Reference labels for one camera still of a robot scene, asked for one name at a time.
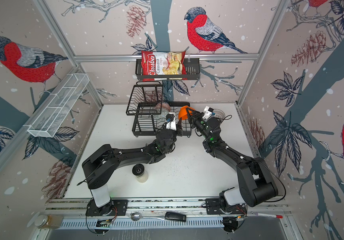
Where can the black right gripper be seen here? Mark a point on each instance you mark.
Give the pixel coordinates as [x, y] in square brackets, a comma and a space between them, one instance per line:
[194, 121]

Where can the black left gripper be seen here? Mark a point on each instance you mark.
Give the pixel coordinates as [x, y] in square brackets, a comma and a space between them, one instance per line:
[179, 129]

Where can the orange plastic bowl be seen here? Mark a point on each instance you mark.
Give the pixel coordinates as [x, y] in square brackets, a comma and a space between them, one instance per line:
[185, 113]

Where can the green patterned bowl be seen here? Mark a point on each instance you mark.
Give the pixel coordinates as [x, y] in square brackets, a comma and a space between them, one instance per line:
[165, 116]

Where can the red patterned bowl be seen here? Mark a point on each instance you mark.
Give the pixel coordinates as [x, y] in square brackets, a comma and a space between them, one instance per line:
[163, 107]

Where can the black wire dish rack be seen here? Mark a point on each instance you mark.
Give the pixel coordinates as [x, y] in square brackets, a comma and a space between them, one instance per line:
[143, 99]

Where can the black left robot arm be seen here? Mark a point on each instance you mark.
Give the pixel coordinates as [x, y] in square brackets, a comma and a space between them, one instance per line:
[99, 167]

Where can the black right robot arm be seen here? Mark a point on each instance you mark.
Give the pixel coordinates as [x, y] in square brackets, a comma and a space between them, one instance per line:
[255, 181]

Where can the white brown lattice bowl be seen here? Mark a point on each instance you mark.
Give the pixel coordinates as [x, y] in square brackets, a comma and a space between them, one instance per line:
[219, 114]

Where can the black lid jar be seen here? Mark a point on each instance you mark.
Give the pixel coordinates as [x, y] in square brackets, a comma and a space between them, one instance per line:
[140, 173]

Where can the red cassava chips bag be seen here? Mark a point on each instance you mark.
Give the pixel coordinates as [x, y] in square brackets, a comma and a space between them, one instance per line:
[161, 64]

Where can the black car key fob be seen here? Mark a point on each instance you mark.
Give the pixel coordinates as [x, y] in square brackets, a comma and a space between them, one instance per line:
[177, 217]

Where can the metal spoon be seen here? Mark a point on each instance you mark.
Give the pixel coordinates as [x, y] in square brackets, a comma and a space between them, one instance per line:
[137, 216]

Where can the red white marker pen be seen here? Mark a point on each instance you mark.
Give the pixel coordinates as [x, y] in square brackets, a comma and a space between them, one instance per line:
[269, 215]

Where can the glass jar with spice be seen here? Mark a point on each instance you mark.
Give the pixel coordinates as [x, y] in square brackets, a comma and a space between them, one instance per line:
[48, 221]

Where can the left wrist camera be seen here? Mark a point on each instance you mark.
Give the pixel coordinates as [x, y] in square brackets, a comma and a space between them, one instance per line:
[171, 121]

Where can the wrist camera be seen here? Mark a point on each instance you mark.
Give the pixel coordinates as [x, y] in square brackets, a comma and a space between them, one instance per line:
[208, 113]
[171, 121]

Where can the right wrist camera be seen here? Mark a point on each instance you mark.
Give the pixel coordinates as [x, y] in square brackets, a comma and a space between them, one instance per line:
[208, 113]

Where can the black wall shelf basket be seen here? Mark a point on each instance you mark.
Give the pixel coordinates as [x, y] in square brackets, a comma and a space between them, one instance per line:
[192, 67]

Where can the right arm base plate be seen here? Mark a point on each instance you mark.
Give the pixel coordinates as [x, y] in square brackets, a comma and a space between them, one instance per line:
[214, 206]

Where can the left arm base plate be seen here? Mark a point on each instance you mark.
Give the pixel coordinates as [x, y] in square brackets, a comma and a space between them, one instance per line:
[116, 207]

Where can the white wire mesh basket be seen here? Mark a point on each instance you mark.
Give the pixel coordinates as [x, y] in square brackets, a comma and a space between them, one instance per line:
[61, 102]

